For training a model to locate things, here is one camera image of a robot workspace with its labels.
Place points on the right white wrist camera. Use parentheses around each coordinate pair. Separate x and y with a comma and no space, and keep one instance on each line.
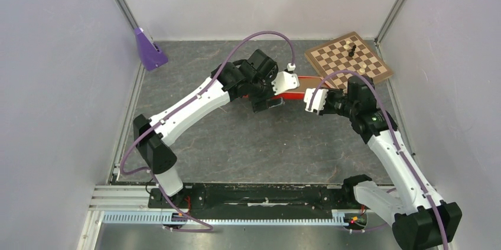
(315,100)

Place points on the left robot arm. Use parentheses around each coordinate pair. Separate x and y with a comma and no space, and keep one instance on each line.
(155,135)

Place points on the white chess piece lower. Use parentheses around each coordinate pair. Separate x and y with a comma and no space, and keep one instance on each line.
(363,68)

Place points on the white chess piece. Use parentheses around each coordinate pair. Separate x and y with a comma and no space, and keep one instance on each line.
(347,45)
(363,68)

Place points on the wooden chessboard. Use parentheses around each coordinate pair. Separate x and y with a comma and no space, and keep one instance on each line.
(332,57)

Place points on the orange picture frame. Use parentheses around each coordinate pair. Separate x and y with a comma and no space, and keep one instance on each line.
(295,94)

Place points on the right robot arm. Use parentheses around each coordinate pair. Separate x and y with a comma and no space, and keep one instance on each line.
(419,216)

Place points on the purple plastic stand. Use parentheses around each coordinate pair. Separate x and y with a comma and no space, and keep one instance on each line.
(151,56)

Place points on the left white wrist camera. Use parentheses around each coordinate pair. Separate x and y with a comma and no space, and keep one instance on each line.
(286,80)

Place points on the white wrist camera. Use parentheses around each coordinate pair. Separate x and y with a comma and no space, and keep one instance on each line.
(315,100)
(286,80)

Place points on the white chess piece top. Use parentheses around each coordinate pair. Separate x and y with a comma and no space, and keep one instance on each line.
(347,45)

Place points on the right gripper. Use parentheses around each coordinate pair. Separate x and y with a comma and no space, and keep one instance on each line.
(331,91)

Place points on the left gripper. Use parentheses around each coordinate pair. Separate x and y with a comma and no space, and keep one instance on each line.
(260,104)

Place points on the black chess piece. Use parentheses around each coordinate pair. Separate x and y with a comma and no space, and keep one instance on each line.
(352,51)

